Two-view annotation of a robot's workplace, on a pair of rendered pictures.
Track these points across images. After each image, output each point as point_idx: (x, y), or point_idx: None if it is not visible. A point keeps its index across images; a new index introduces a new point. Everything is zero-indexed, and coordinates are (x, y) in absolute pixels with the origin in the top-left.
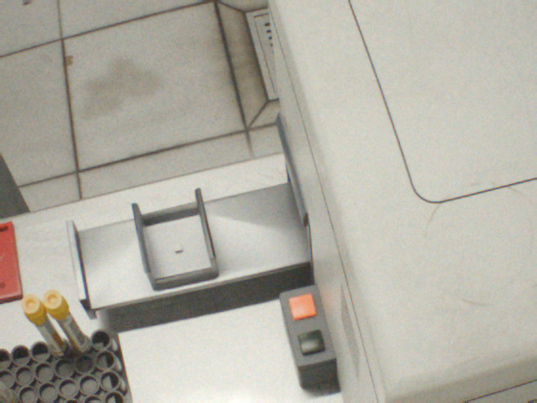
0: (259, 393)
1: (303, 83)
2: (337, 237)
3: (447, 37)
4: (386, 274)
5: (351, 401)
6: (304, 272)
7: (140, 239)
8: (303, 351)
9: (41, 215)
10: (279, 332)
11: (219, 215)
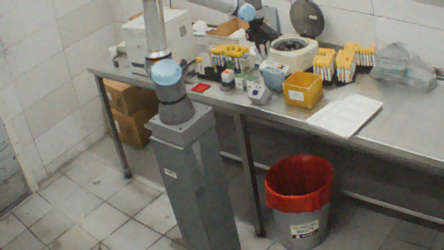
0: (192, 69)
1: (165, 22)
2: (176, 23)
3: None
4: (179, 13)
5: (187, 49)
6: None
7: (182, 67)
8: (184, 59)
9: (186, 89)
10: None
11: None
